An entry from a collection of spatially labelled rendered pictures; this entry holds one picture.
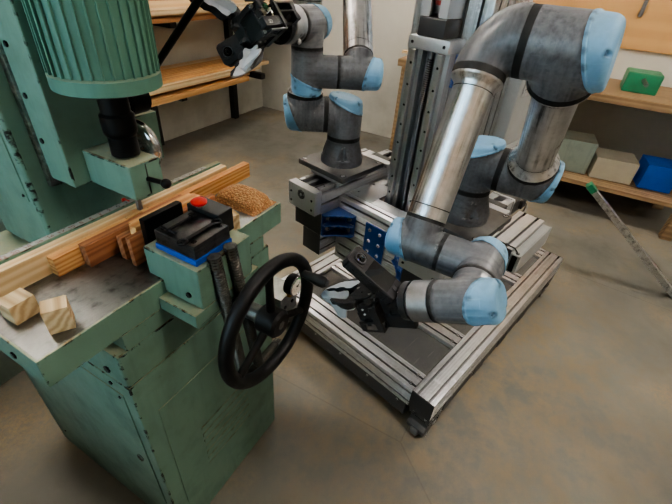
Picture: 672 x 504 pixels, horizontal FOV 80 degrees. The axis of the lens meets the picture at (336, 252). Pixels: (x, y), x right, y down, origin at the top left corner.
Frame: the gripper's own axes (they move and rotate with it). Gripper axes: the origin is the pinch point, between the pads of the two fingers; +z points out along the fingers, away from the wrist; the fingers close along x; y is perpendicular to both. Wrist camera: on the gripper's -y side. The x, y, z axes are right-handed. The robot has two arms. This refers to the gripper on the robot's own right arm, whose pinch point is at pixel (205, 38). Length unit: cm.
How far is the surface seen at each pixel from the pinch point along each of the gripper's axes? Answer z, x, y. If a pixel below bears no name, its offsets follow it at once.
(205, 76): -184, -72, -191
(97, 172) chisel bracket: 15.7, 8.8, -28.9
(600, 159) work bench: -279, 123, 20
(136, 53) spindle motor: 11.8, -0.7, -3.8
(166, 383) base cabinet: 26, 53, -36
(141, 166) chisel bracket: 12.9, 12.7, -18.7
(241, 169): -19.0, 19.8, -29.9
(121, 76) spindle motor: 15.0, 1.5, -6.0
